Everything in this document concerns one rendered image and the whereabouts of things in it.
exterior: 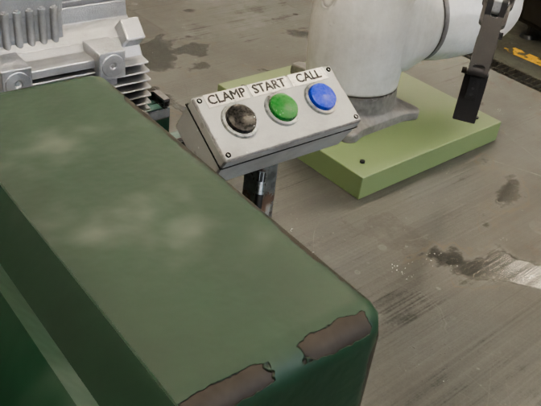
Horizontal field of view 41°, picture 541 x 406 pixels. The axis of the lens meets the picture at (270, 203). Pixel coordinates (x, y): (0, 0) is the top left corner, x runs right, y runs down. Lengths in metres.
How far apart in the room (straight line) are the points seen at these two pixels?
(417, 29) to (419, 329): 0.48
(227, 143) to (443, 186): 0.56
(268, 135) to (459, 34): 0.60
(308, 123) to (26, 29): 0.29
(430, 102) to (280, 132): 0.66
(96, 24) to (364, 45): 0.45
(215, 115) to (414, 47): 0.55
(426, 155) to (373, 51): 0.18
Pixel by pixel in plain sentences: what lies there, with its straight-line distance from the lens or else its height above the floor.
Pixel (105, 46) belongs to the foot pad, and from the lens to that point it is 0.78.
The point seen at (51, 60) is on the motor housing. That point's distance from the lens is 0.78.
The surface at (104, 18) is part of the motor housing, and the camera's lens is 0.82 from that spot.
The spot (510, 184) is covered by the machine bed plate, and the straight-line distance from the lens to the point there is 1.20.
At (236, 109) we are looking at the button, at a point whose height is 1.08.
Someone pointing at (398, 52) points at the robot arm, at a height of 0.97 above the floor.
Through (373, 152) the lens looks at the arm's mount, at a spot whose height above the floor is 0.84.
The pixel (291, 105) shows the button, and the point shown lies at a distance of 0.70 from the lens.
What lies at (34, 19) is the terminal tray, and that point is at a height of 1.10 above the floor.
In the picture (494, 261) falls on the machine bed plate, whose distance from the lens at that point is 1.02.
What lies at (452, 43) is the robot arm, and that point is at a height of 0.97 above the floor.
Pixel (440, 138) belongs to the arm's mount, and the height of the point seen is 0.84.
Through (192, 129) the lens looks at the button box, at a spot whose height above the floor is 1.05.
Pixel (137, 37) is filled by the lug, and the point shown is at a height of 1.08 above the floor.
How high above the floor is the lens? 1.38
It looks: 34 degrees down
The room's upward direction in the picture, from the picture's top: 7 degrees clockwise
